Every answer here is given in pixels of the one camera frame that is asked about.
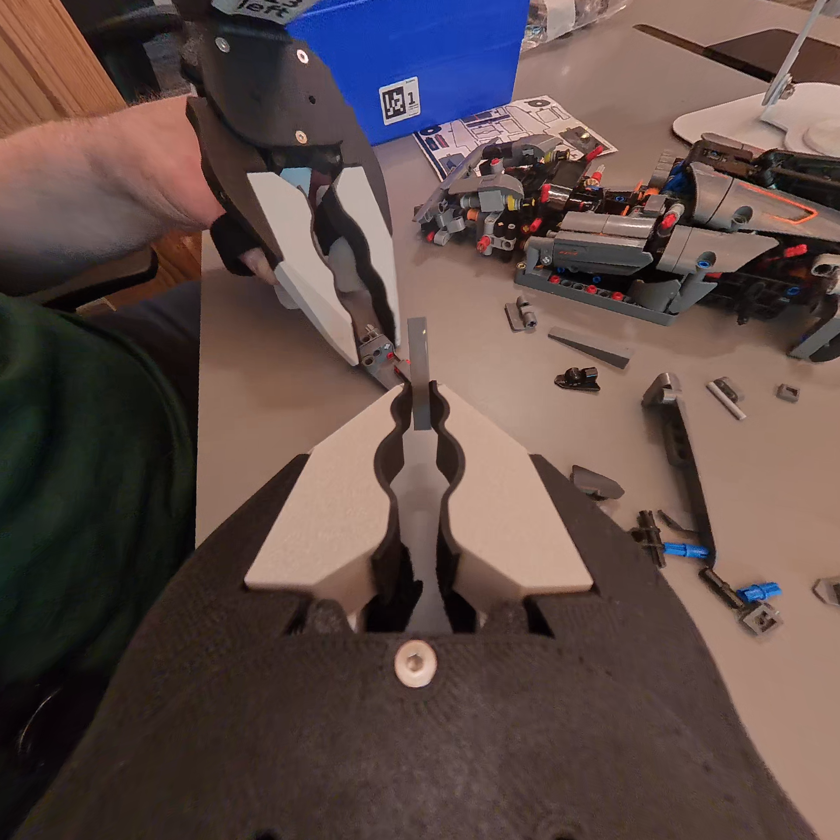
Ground thin grey lego beam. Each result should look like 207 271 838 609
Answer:
406 316 432 432

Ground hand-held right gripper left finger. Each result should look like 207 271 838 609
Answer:
244 385 414 632

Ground person's left hand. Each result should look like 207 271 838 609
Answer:
152 97 282 287

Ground grey lego panel assembly red pins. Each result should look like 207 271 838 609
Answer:
356 323 413 392

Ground person's green shirt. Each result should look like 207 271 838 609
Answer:
0 294 198 686

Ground long grey lego beam panel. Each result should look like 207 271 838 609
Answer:
640 371 718 570

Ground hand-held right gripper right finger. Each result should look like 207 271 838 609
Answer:
425 383 595 631

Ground person's dark trousers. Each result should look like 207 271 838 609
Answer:
82 281 202 421

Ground dark grey curved lego panel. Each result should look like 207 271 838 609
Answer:
568 464 626 502

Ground white lego sticker sheet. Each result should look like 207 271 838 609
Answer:
413 95 619 185

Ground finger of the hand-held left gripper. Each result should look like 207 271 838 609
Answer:
247 171 360 368
320 163 403 350

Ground clear plastic parts bag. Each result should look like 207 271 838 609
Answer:
521 0 636 42

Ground white bar grey lego piece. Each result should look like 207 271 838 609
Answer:
705 377 749 421

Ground grey square lego connector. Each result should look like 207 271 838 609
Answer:
738 600 784 635

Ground black lego axle connector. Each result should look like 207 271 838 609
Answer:
632 510 669 569

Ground long grey lego wedge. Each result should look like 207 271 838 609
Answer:
546 326 635 370

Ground white book stand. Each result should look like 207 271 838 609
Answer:
672 0 840 158

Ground blue plastic bin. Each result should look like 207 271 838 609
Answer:
285 0 532 147

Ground black lego pin connector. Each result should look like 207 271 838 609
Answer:
697 567 747 609

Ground grey black lego car model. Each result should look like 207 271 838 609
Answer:
412 131 840 366

